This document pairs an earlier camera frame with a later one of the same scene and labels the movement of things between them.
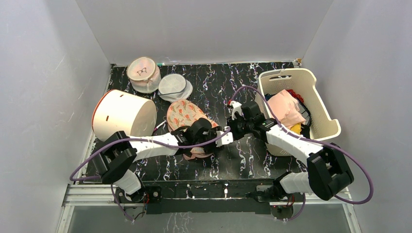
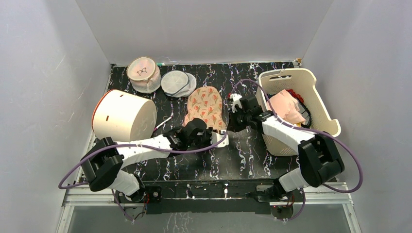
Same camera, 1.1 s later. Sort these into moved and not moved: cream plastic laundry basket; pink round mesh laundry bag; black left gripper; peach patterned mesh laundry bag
Moved: peach patterned mesh laundry bag
Not moved: cream plastic laundry basket; pink round mesh laundry bag; black left gripper
